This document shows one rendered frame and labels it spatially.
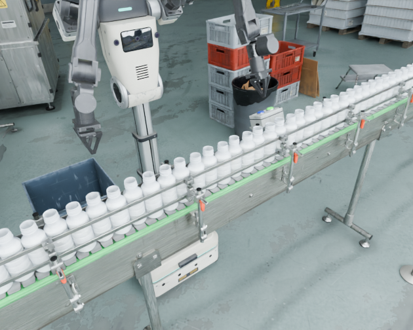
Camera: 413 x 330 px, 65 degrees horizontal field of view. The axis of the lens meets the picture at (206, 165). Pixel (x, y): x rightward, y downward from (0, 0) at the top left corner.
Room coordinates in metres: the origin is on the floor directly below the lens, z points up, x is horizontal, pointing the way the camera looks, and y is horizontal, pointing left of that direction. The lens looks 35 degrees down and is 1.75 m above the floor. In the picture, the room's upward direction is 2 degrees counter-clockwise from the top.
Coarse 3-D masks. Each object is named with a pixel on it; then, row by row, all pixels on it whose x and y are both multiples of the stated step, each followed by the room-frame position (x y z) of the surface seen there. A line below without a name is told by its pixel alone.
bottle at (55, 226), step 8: (48, 216) 0.66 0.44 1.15; (56, 216) 0.65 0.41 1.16; (48, 224) 0.64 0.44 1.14; (56, 224) 0.64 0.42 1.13; (64, 224) 0.66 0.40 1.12; (48, 232) 0.63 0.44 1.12; (56, 232) 0.63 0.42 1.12; (56, 240) 0.63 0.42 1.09; (64, 240) 0.64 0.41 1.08; (72, 240) 0.66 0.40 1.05; (56, 248) 0.63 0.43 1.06; (64, 248) 0.63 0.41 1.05; (72, 248) 0.65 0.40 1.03; (72, 256) 0.64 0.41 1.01
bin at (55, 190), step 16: (48, 176) 1.15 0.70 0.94; (64, 176) 1.19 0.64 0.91; (80, 176) 1.22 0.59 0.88; (96, 176) 1.26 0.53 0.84; (32, 192) 1.10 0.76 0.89; (48, 192) 1.14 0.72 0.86; (64, 192) 1.17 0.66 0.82; (80, 192) 1.21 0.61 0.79; (32, 208) 0.93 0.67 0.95; (48, 208) 1.12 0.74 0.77; (64, 208) 1.16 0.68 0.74
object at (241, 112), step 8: (232, 80) 3.07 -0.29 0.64; (240, 80) 3.17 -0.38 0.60; (248, 80) 3.21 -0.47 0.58; (272, 80) 3.10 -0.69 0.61; (240, 88) 2.84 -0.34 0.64; (272, 88) 2.82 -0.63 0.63; (240, 96) 2.85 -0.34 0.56; (248, 96) 2.80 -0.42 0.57; (256, 96) 2.79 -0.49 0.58; (272, 96) 2.85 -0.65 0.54; (240, 104) 2.86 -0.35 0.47; (248, 104) 2.81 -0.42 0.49; (256, 104) 2.79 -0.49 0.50; (264, 104) 2.81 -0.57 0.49; (272, 104) 2.87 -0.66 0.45; (240, 112) 2.87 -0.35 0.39; (248, 112) 2.81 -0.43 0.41; (256, 112) 2.80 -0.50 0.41; (240, 120) 2.87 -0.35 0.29; (248, 120) 2.82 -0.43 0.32; (240, 128) 2.88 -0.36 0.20; (248, 128) 2.82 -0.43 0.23; (240, 136) 2.88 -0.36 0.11
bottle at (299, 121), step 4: (296, 112) 1.22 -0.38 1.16; (300, 112) 1.24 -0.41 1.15; (296, 116) 1.21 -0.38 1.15; (300, 116) 1.21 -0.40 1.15; (296, 120) 1.21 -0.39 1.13; (300, 120) 1.21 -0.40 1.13; (304, 120) 1.22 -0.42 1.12; (300, 124) 1.20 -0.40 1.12; (304, 124) 1.21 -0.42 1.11; (296, 132) 1.20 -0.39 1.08; (300, 132) 1.20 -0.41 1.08; (296, 136) 1.20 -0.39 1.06; (300, 136) 1.20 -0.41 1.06; (296, 140) 1.20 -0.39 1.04; (300, 144) 1.20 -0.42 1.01
